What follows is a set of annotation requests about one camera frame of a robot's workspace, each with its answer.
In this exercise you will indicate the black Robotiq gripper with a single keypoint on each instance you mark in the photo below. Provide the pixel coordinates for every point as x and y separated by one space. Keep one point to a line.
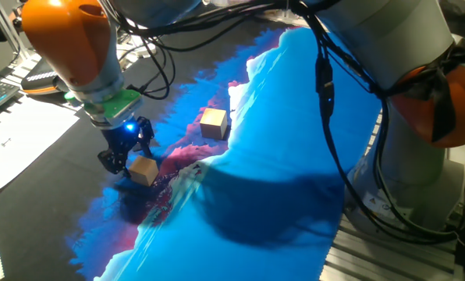
120 138

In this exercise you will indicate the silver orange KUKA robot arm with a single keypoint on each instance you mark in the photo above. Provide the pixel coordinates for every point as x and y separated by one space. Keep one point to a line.
392 39

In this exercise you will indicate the large wooden cube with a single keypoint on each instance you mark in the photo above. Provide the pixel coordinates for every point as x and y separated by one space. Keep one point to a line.
143 171

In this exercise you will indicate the green wrist mounting plate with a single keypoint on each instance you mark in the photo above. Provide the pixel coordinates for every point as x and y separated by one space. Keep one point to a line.
117 104

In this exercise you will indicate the medium wooden cube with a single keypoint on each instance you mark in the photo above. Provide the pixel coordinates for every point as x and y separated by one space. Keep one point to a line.
213 124

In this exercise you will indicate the black orange teach pendant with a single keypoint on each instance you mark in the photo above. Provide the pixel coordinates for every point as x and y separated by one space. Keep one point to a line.
41 80

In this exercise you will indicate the aluminium frame post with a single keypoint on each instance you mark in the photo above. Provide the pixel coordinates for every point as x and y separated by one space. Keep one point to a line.
4 27

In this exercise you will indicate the aluminium profile base frame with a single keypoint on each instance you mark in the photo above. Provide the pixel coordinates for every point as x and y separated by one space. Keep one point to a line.
380 261

